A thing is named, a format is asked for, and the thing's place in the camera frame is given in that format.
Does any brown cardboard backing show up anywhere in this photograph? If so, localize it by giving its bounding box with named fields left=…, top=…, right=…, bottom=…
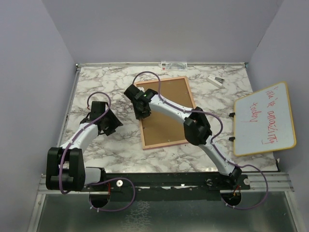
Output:
left=137, top=78, right=194, bottom=147

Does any pink picture frame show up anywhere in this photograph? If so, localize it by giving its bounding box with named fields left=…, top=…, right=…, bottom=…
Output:
left=134, top=75, right=197, bottom=151

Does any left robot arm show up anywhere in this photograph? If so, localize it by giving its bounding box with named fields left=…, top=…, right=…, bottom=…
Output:
left=45, top=101, right=123, bottom=191

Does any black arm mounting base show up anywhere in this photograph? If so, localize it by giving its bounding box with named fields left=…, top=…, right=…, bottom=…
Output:
left=83, top=172, right=250, bottom=202

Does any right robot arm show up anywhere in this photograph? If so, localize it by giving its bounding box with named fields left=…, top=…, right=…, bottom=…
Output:
left=124, top=84, right=242, bottom=189

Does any small label card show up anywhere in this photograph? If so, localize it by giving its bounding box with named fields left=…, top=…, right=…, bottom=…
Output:
left=159, top=61, right=188, bottom=71

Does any white marker eraser piece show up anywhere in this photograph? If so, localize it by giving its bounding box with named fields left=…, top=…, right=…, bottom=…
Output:
left=207, top=75, right=225, bottom=88

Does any yellow rimmed whiteboard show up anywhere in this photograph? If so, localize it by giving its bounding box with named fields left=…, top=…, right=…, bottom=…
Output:
left=233, top=81, right=296, bottom=157

